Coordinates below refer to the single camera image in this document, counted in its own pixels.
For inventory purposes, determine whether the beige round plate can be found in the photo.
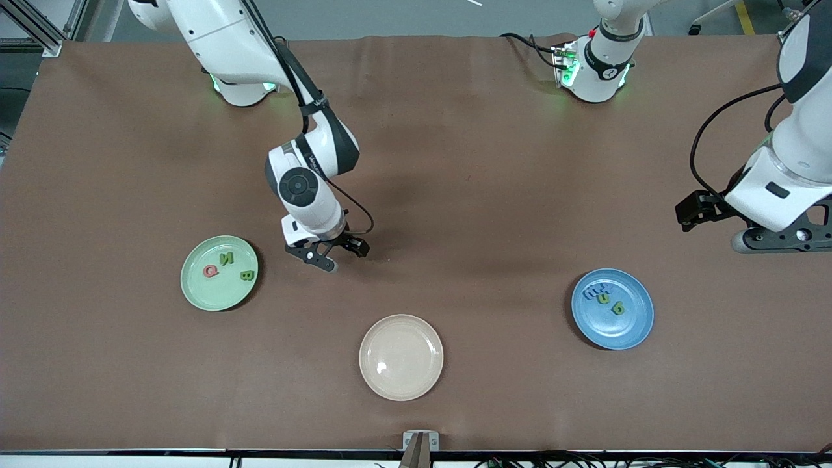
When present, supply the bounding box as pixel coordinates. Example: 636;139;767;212
359;314;445;402

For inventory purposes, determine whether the blue round plate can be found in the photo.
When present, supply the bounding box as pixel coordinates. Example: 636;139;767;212
571;268;655;351

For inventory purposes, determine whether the light green round plate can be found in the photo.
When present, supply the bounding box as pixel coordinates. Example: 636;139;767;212
180;235;259;312

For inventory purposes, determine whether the white stand leg with caster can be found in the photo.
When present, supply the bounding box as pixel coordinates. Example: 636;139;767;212
688;0;738;35

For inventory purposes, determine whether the brown table cover mat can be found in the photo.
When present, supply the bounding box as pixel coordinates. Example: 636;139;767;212
0;34;832;452

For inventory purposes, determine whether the yellow floor tape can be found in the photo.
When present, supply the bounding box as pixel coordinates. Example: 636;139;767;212
734;0;756;36

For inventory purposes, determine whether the black table edge strip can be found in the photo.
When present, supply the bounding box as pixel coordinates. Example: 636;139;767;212
0;448;832;461

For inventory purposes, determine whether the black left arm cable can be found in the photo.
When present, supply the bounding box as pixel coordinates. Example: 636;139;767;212
689;83;790;196

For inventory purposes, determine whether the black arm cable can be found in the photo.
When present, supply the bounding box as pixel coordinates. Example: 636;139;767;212
689;83;790;196
247;0;374;236

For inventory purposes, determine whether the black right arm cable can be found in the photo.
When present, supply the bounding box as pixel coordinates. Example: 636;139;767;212
247;0;374;236

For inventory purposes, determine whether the silver base connector bracket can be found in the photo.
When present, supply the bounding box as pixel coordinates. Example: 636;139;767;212
551;42;580;89

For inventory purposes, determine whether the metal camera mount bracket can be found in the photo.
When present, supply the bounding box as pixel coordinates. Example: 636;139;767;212
400;430;440;468

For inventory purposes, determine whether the black base power cable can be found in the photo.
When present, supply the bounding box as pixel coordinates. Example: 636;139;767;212
499;32;566;69

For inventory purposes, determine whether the black cable bundle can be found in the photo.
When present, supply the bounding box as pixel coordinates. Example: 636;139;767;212
474;448;832;468

